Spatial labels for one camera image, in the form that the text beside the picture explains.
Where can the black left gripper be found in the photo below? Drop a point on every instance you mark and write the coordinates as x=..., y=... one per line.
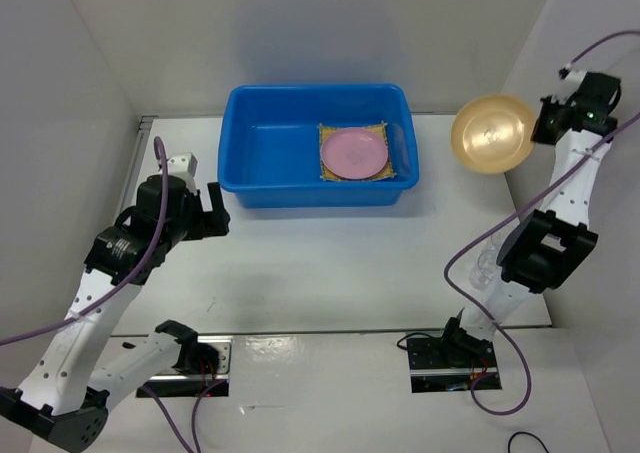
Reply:
x=210, y=223

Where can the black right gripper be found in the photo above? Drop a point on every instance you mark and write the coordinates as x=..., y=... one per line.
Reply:
x=539, y=134

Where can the yellow plastic plate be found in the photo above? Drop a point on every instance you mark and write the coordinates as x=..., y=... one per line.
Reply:
x=493, y=134

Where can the pink plastic plate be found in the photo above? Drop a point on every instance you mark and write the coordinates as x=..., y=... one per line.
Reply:
x=354, y=154

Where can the woven bamboo mat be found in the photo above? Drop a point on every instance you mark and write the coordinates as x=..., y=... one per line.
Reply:
x=327, y=133

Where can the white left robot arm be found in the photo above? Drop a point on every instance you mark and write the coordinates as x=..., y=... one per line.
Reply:
x=67, y=398

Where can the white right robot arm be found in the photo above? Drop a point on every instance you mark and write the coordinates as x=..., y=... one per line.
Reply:
x=555, y=237

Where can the blue plastic bin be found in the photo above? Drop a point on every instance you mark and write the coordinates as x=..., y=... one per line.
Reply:
x=269, y=147

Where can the clear plastic cup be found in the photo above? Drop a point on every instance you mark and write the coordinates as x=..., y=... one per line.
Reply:
x=486, y=266

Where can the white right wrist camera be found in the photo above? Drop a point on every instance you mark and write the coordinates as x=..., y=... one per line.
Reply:
x=570, y=79

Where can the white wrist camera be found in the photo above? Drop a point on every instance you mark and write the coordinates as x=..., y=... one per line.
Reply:
x=183, y=166
x=570, y=79

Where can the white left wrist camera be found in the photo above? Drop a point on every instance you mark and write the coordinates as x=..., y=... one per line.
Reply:
x=183, y=166

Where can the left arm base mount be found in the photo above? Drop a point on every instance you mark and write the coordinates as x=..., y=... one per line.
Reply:
x=170, y=383

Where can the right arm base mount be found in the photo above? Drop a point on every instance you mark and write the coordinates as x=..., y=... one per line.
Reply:
x=434, y=368

